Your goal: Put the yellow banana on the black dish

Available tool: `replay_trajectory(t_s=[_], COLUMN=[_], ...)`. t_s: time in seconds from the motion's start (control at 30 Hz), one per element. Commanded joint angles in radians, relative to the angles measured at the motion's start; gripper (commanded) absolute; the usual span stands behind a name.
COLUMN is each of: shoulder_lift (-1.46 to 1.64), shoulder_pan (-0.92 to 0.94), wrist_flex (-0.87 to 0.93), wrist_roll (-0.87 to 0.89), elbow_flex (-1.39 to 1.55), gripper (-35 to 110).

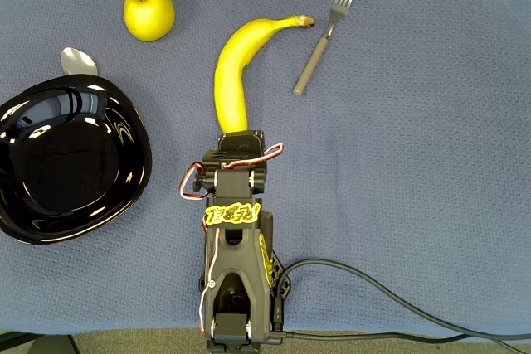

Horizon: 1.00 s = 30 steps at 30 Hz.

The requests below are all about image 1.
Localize yellow banana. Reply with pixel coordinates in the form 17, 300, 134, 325
213, 14, 316, 134

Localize metal fork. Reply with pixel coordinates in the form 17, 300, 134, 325
292, 0, 358, 96

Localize yellow-green apple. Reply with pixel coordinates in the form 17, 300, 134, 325
123, 0, 176, 43

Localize black glossy bowl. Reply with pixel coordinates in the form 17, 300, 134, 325
0, 74, 153, 245

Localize blue woven table cloth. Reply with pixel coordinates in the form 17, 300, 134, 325
0, 0, 531, 337

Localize metal spoon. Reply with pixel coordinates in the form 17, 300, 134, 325
61, 46, 100, 77

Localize black USB cable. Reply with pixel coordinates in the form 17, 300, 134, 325
271, 258, 531, 339

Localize black power cable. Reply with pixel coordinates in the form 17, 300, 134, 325
265, 328, 531, 354

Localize black camera stand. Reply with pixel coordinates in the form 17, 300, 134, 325
0, 330, 80, 354

